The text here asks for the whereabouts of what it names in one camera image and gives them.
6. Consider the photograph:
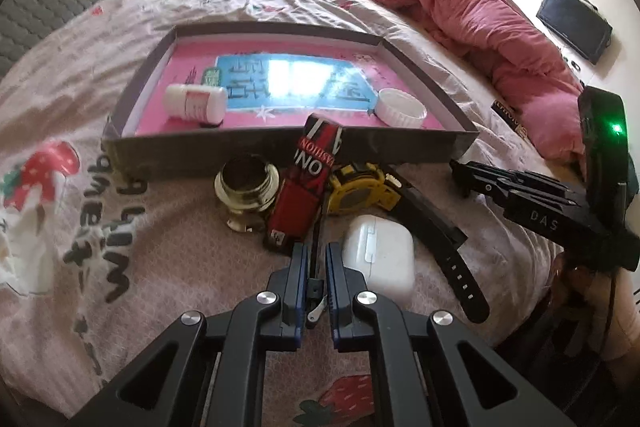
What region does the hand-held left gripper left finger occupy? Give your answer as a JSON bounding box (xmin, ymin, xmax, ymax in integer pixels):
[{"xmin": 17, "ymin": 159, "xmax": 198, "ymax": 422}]
[{"xmin": 65, "ymin": 243, "xmax": 309, "ymax": 427}]

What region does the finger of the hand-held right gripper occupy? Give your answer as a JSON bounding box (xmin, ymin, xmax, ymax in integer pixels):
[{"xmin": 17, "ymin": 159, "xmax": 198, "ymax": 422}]
[
  {"xmin": 507, "ymin": 170, "xmax": 583, "ymax": 208},
  {"xmin": 449, "ymin": 159, "xmax": 538, "ymax": 204}
]

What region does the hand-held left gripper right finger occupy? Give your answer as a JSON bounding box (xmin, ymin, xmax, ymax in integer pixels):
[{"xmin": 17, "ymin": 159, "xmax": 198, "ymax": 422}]
[{"xmin": 325, "ymin": 243, "xmax": 576, "ymax": 427}]

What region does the thin black cord metal clip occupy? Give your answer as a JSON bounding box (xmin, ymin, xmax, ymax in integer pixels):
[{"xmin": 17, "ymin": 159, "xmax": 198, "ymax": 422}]
[{"xmin": 306, "ymin": 202, "xmax": 331, "ymax": 324}]

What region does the white earbuds case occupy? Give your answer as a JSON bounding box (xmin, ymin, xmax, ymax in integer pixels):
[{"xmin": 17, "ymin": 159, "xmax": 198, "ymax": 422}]
[{"xmin": 341, "ymin": 214, "xmax": 416, "ymax": 306}]

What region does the red and black lighter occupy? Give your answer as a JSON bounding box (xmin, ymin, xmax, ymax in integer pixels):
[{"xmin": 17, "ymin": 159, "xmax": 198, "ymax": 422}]
[{"xmin": 264, "ymin": 112, "xmax": 346, "ymax": 254}]

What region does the yellow and black wristwatch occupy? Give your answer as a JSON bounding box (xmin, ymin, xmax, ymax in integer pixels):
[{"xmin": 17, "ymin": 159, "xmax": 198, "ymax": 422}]
[{"xmin": 327, "ymin": 162, "xmax": 490, "ymax": 324}]

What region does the brass metal ring fitting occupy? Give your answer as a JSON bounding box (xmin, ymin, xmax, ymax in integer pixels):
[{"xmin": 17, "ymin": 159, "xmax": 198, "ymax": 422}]
[{"xmin": 214, "ymin": 155, "xmax": 281, "ymax": 234}]

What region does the grey cardboard tray pink inside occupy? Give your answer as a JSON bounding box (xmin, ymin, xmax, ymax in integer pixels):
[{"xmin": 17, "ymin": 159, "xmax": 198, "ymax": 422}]
[{"xmin": 101, "ymin": 21, "xmax": 480, "ymax": 182}]

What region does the person's right hand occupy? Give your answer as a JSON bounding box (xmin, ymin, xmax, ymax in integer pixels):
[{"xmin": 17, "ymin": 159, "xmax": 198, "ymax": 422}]
[{"xmin": 550, "ymin": 256, "xmax": 608, "ymax": 308}]

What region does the black fabric label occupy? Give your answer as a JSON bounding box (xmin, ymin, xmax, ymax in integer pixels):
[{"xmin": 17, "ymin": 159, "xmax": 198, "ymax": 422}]
[{"xmin": 492, "ymin": 99, "xmax": 531, "ymax": 138}]

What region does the white ribbed jar lid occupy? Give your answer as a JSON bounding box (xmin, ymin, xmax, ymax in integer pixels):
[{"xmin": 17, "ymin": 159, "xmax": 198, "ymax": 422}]
[{"xmin": 375, "ymin": 88, "xmax": 429, "ymax": 126}]

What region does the pink quilt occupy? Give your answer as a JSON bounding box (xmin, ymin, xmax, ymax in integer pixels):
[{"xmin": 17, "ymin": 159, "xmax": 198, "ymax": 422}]
[{"xmin": 359, "ymin": 0, "xmax": 589, "ymax": 162}]

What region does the strawberry print bedsheet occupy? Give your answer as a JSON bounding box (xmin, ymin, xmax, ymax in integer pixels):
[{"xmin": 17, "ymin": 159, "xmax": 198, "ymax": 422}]
[{"xmin": 0, "ymin": 0, "xmax": 566, "ymax": 427}]

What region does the black flat screen television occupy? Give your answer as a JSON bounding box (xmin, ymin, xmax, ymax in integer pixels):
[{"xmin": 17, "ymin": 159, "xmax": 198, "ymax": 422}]
[{"xmin": 536, "ymin": 0, "xmax": 614, "ymax": 66}]

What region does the white pill bottle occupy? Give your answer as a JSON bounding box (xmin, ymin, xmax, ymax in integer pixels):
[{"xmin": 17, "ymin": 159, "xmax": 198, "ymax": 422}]
[{"xmin": 164, "ymin": 83, "xmax": 229, "ymax": 126}]

